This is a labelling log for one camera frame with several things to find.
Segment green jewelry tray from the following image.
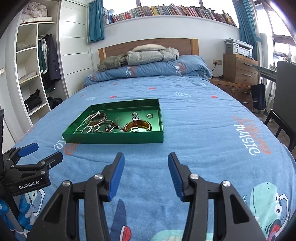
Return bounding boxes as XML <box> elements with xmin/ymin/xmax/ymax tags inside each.
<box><xmin>62</xmin><ymin>98</ymin><xmax>164</xmax><ymax>144</ymax></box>

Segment brown wide bangle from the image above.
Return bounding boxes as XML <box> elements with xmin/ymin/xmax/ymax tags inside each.
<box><xmin>87</xmin><ymin>111</ymin><xmax>107</xmax><ymax>126</ymax></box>

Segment teal curtain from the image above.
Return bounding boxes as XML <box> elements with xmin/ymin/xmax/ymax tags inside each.
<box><xmin>88</xmin><ymin>0</ymin><xmax>104</xmax><ymax>43</ymax></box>
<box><xmin>232</xmin><ymin>0</ymin><xmax>262</xmax><ymax>62</ymax></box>

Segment amber bangle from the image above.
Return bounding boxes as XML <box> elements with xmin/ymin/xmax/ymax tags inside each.
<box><xmin>124</xmin><ymin>120</ymin><xmax>152</xmax><ymax>132</ymax></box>

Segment white printer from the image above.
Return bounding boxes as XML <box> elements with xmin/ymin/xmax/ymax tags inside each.
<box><xmin>224</xmin><ymin>38</ymin><xmax>253</xmax><ymax>58</ymax></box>

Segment folded bedding on shelf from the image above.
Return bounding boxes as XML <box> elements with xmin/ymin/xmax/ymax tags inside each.
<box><xmin>19</xmin><ymin>2</ymin><xmax>53</xmax><ymax>24</ymax></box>

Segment black bag in wardrobe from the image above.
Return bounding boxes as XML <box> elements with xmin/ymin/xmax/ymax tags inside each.
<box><xmin>47</xmin><ymin>96</ymin><xmax>63</xmax><ymax>110</ymax></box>

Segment silver chain necklace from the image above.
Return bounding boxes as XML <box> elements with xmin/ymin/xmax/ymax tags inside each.
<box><xmin>75</xmin><ymin>111</ymin><xmax>101</xmax><ymax>134</ymax></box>

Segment row of books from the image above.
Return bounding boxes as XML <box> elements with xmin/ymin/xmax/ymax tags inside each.
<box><xmin>102</xmin><ymin>4</ymin><xmax>237</xmax><ymax>28</ymax></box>

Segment silver charm pendant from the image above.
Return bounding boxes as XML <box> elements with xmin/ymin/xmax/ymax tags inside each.
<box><xmin>132</xmin><ymin>111</ymin><xmax>139</xmax><ymax>121</ymax></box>

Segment black clothes on shelf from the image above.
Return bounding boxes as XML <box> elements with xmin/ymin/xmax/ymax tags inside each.
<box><xmin>24</xmin><ymin>89</ymin><xmax>42</xmax><ymax>112</ymax></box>

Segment black tote bag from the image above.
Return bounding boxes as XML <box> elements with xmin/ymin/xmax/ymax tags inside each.
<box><xmin>251</xmin><ymin>79</ymin><xmax>266</xmax><ymax>110</ymax></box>

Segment olive green jacket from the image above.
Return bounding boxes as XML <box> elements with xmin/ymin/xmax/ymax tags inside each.
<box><xmin>97</xmin><ymin>54</ymin><xmax>127</xmax><ymax>72</ymax></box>

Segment grey puffer jacket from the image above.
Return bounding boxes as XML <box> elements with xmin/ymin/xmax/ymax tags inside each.
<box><xmin>126</xmin><ymin>44</ymin><xmax>179</xmax><ymax>66</ymax></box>

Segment right teal curtain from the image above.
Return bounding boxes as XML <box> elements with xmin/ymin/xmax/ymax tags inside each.
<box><xmin>232</xmin><ymin>0</ymin><xmax>262</xmax><ymax>62</ymax></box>

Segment white sliding wardrobe door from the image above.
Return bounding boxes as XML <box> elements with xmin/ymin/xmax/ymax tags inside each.
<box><xmin>58</xmin><ymin>1</ymin><xmax>93</xmax><ymax>97</ymax></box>

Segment wooden drawer cabinet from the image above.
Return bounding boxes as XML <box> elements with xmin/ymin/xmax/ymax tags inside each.
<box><xmin>223</xmin><ymin>53</ymin><xmax>258</xmax><ymax>86</ymax></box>

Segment silver bangle bracelet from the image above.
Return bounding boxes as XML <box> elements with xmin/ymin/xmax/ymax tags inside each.
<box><xmin>86</xmin><ymin>119</ymin><xmax>117</xmax><ymax>134</ymax></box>

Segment hanging dark coat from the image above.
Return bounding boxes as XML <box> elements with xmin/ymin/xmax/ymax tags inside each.
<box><xmin>38</xmin><ymin>35</ymin><xmax>61</xmax><ymax>93</ymax></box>

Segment glass desk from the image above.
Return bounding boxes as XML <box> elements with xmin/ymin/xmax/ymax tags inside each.
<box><xmin>252</xmin><ymin>65</ymin><xmax>277</xmax><ymax>83</ymax></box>

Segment wall power socket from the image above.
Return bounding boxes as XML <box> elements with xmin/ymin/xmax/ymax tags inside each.
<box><xmin>213</xmin><ymin>59</ymin><xmax>223</xmax><ymax>66</ymax></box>

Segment left teal curtain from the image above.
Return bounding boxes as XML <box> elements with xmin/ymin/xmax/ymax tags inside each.
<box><xmin>88</xmin><ymin>0</ymin><xmax>104</xmax><ymax>43</ymax></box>

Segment blue folded duvet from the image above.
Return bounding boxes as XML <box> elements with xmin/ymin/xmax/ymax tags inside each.
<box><xmin>82</xmin><ymin>55</ymin><xmax>213</xmax><ymax>87</ymax></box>

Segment white open shelf wardrobe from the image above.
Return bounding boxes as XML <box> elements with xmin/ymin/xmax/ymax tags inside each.
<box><xmin>11</xmin><ymin>1</ymin><xmax>67</xmax><ymax>131</ymax></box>

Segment blue cartoon bed cover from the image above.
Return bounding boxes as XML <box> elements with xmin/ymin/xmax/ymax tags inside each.
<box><xmin>16</xmin><ymin>76</ymin><xmax>295</xmax><ymax>240</ymax></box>

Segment wooden headboard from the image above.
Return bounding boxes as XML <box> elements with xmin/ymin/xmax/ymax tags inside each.
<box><xmin>98</xmin><ymin>38</ymin><xmax>199</xmax><ymax>62</ymax></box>

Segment grey chair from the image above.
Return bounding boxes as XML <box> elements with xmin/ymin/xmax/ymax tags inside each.
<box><xmin>264</xmin><ymin>61</ymin><xmax>296</xmax><ymax>151</ymax></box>

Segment wooden bedside table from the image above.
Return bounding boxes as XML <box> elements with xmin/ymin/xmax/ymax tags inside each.
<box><xmin>210</xmin><ymin>78</ymin><xmax>253</xmax><ymax>110</ymax></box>

